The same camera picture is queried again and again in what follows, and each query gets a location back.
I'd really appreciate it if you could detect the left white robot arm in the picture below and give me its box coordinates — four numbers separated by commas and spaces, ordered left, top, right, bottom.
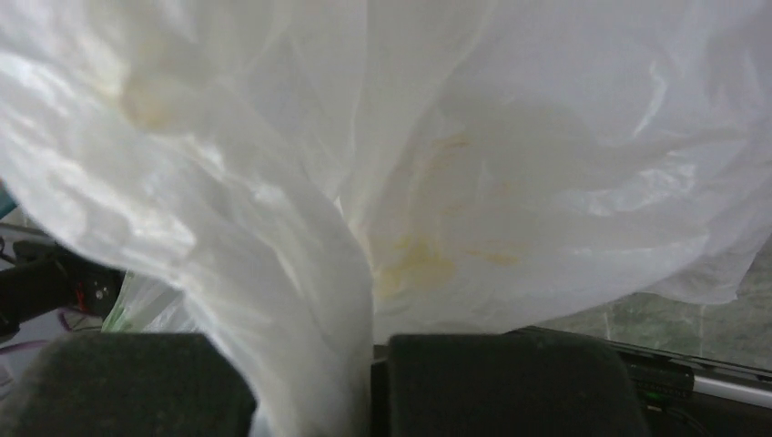
1, 240, 126, 341

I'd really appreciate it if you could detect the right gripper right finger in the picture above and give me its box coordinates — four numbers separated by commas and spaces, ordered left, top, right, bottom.
371, 333, 650, 436

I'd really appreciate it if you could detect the white plastic bag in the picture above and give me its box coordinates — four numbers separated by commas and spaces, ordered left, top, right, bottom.
1, 1, 771, 436

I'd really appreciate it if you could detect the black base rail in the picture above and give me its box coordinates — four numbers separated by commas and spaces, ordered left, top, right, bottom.
497, 328, 771, 436

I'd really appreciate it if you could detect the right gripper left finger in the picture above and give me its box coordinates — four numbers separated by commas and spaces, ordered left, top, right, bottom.
1, 333, 257, 436

